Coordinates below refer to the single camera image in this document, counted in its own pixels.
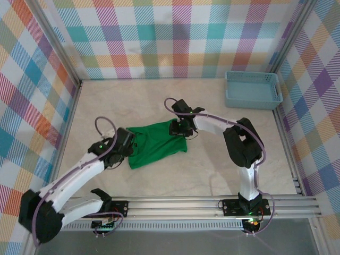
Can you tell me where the green t-shirt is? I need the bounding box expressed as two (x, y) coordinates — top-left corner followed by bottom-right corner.
(125, 120), (188, 170)

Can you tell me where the light blue plastic basket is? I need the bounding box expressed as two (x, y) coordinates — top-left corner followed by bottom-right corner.
(224, 70), (284, 111)

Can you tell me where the green circuit board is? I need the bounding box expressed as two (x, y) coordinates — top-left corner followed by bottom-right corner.
(91, 219), (117, 231)

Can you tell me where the circuit board with orange connector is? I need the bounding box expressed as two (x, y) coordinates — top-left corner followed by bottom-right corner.
(243, 217), (260, 229)

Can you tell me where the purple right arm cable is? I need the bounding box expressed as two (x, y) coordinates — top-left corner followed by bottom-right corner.
(163, 97), (276, 237)

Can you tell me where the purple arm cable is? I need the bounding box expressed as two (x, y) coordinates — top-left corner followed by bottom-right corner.
(163, 97), (276, 237)
(31, 116), (124, 245)

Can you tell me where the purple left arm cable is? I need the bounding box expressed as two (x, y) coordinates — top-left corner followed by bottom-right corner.
(31, 116), (124, 245)

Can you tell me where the aluminium side rail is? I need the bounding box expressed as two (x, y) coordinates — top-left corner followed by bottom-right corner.
(273, 107), (305, 196)
(46, 79), (83, 199)

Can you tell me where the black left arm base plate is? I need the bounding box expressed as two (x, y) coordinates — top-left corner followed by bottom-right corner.
(80, 200), (130, 218)

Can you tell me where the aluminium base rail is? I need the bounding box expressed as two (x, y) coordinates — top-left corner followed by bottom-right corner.
(29, 195), (322, 221)

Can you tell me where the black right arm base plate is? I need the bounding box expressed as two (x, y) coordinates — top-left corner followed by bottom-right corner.
(222, 199), (271, 216)

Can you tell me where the grey slotted cable duct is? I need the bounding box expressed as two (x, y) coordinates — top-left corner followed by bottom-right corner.
(42, 222), (245, 231)

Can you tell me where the aluminium corner post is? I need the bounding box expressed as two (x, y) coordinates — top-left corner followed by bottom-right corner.
(269, 0), (318, 74)
(26, 0), (83, 86)

